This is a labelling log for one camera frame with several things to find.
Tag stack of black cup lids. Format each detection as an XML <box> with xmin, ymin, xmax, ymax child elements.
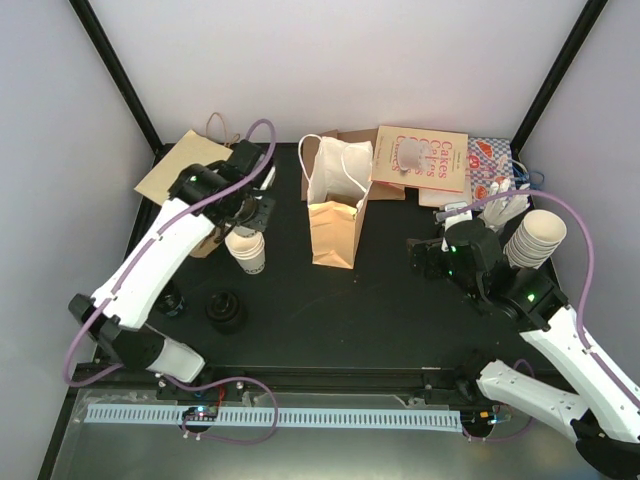
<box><xmin>205</xmin><ymin>290</ymin><xmax>248</xmax><ymax>335</ymax></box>

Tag blue checkered paper bag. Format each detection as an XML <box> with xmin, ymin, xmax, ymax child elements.
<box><xmin>417</xmin><ymin>135</ymin><xmax>514</xmax><ymax>209</ymax></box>

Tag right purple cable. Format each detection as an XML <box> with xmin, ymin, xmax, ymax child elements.
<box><xmin>434</xmin><ymin>188</ymin><xmax>640</xmax><ymax>444</ymax></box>

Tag stack of white paper cups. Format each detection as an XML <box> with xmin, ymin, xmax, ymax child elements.
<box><xmin>225</xmin><ymin>231</ymin><xmax>266</xmax><ymax>275</ymax></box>

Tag orange paper bag white handles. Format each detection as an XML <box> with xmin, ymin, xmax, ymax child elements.
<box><xmin>298</xmin><ymin>134</ymin><xmax>373</xmax><ymax>269</ymax></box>

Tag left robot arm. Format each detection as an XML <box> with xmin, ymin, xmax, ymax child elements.
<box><xmin>69</xmin><ymin>140</ymin><xmax>275</xmax><ymax>399</ymax></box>

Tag brown flat paper bag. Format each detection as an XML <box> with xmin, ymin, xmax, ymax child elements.
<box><xmin>299</xmin><ymin>128</ymin><xmax>408</xmax><ymax>202</ymax></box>

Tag cakes printed paper bag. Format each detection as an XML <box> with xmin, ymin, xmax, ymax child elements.
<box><xmin>371</xmin><ymin>126</ymin><xmax>469</xmax><ymax>193</ymax></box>

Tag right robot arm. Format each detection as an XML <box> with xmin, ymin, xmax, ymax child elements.
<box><xmin>407</xmin><ymin>219</ymin><xmax>639</xmax><ymax>479</ymax></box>

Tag white slotted cable duct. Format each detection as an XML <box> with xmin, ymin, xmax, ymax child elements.
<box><xmin>84</xmin><ymin>404</ymin><xmax>463</xmax><ymax>433</ymax></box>

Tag cup of white straws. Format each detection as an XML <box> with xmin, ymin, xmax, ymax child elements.
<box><xmin>479</xmin><ymin>179</ymin><xmax>530</xmax><ymax>233</ymax></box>

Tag stack of plain paper cups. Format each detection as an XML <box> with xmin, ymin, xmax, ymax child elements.
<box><xmin>504</xmin><ymin>209</ymin><xmax>567</xmax><ymax>269</ymax></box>

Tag purple cable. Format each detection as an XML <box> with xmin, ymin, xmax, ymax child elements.
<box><xmin>434</xmin><ymin>188</ymin><xmax>640</xmax><ymax>444</ymax></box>
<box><xmin>62</xmin><ymin>118</ymin><xmax>280</xmax><ymax>444</ymax></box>

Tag yellow kraft paper bag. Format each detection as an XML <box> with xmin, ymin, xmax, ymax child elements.
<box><xmin>134</xmin><ymin>130</ymin><xmax>232</xmax><ymax>205</ymax></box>

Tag stack of pulp cup carriers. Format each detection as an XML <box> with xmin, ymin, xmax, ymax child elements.
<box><xmin>190</xmin><ymin>227</ymin><xmax>229</xmax><ymax>259</ymax></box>

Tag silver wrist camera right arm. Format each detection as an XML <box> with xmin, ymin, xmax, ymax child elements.
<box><xmin>435</xmin><ymin>202</ymin><xmax>473</xmax><ymax>225</ymax></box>

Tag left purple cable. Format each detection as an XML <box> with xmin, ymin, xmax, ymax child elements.
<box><xmin>62</xmin><ymin>118</ymin><xmax>280</xmax><ymax>444</ymax></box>

